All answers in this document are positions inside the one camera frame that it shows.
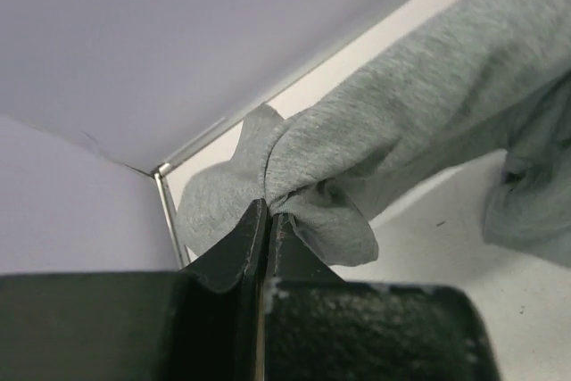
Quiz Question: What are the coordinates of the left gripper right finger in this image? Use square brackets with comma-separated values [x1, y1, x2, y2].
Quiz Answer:
[264, 215, 501, 381]

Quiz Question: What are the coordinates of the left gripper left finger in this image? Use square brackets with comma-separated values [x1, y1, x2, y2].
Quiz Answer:
[1, 200, 269, 380]

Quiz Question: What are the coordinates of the grey t shirt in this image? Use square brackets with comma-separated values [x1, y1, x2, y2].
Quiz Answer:
[175, 0, 570, 267]

